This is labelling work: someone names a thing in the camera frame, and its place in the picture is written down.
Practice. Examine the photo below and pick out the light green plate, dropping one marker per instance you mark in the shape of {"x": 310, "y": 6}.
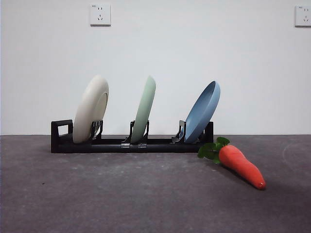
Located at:
{"x": 143, "y": 109}

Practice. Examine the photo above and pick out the orange toy carrot with leaves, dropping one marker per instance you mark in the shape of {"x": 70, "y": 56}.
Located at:
{"x": 240, "y": 167}

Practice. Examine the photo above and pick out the blue plate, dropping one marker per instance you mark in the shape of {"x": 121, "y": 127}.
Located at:
{"x": 201, "y": 114}

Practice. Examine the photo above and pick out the black plate rack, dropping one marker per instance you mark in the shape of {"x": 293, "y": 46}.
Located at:
{"x": 109, "y": 148}

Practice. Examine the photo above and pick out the cream white plate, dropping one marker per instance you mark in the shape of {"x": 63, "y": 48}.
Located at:
{"x": 87, "y": 109}

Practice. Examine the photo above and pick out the white wall socket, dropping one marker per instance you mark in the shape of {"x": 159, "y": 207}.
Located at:
{"x": 303, "y": 15}
{"x": 100, "y": 14}

